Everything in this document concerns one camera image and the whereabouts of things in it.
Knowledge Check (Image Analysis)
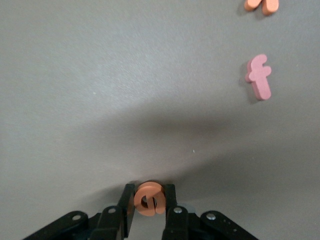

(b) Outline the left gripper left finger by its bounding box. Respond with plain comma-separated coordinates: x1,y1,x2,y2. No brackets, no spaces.
89,183,136,240

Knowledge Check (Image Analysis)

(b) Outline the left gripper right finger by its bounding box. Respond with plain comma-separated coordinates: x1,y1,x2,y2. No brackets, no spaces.
161,184,201,240

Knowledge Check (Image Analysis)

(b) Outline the orange letter e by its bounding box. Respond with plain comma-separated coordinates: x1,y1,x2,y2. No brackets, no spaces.
133,181,166,217

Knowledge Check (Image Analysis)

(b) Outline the red letter f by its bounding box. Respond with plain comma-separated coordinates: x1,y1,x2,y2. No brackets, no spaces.
244,54,273,101

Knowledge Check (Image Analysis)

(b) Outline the orange letter v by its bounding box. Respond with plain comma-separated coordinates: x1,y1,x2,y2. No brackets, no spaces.
244,0,280,16

